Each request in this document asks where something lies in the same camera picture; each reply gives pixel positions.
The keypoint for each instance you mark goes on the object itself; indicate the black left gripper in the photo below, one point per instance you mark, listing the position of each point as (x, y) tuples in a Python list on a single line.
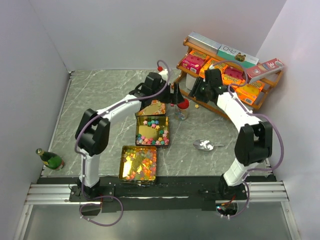
[(175, 98)]

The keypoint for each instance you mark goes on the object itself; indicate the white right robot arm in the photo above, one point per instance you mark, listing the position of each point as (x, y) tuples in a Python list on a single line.
[(254, 140)]

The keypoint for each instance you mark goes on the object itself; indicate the teal cat box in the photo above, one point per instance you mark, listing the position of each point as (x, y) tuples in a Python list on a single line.
[(244, 59)]

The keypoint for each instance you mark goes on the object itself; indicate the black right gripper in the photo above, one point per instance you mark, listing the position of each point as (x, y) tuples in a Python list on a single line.
[(195, 91)]

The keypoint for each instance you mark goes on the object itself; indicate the clear glass jar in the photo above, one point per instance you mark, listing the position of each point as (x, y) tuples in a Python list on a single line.
[(180, 114)]

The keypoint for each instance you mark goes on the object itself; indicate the silver metal scoop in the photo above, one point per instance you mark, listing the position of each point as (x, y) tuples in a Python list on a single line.
[(205, 145)]

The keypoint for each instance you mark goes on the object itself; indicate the gold tin of star candies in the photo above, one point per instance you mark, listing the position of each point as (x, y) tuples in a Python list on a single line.
[(152, 130)]

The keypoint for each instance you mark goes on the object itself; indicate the red long box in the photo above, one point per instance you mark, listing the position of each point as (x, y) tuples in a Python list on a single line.
[(262, 70)]

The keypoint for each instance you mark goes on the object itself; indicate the orange yellow sponge box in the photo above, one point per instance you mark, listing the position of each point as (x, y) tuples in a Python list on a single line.
[(250, 92)]

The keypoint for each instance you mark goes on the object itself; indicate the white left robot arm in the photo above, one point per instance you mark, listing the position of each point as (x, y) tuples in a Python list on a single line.
[(92, 135)]

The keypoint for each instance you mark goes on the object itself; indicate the gold tin of stick candies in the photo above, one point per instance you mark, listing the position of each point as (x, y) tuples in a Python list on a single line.
[(156, 108)]

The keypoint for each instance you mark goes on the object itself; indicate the silver long box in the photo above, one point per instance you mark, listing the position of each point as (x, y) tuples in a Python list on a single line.
[(204, 42)]

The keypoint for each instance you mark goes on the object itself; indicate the white cup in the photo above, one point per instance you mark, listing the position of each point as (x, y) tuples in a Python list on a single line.
[(190, 81)]

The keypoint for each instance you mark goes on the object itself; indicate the red jar lid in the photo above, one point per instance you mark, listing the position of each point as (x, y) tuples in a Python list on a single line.
[(184, 105)]

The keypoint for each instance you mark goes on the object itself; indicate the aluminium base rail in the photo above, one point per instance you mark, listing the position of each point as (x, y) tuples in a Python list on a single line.
[(48, 194)]

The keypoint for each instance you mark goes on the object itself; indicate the green champagne bottle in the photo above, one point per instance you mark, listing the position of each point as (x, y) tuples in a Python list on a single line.
[(50, 159)]

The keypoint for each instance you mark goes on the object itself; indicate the gold tin of gummy candies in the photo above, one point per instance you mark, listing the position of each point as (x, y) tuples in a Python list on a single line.
[(138, 164)]

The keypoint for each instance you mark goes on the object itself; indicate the wooden two-tier shelf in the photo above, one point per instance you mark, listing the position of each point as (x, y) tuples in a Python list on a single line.
[(270, 84)]

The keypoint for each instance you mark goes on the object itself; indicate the pink orange sponge box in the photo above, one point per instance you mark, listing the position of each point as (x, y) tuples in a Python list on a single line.
[(232, 75)]

